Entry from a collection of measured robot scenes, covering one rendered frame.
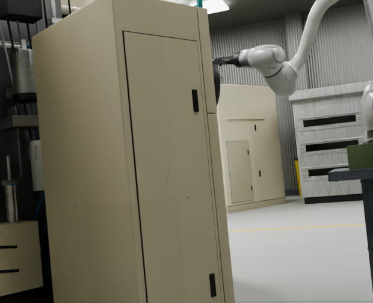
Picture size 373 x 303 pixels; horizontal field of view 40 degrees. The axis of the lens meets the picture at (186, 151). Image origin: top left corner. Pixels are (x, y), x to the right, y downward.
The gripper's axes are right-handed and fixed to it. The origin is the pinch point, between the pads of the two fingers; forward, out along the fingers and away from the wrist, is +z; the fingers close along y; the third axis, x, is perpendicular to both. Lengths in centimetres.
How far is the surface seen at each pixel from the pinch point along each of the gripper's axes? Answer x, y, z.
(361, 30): -144, -750, 340
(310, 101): 1, -505, 289
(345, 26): -154, -735, 368
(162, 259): 70, 83, -62
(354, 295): 117, -54, -49
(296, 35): -136, -671, 436
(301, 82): -42, -670, 424
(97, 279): 79, 93, -40
